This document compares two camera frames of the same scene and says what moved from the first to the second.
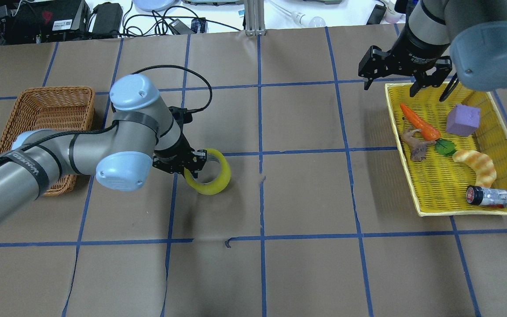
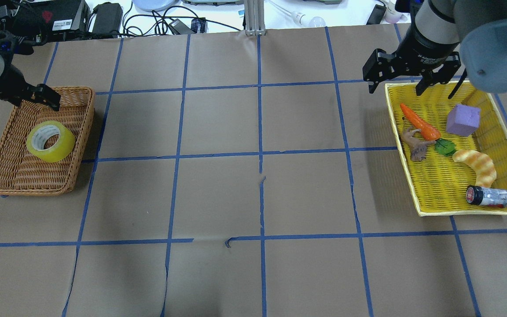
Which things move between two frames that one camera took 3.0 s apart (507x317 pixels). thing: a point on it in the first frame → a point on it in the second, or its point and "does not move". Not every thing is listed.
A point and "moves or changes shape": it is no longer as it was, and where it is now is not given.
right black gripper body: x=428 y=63 does not move
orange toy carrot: x=429 y=132 does not move
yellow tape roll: x=217 y=187 moves or changes shape
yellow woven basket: x=461 y=155 does not move
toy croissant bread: x=482 y=165 does not move
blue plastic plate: x=152 y=5 does not move
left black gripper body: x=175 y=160 → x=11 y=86
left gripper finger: x=201 y=156 → x=53 y=98
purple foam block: x=463 y=120 does not move
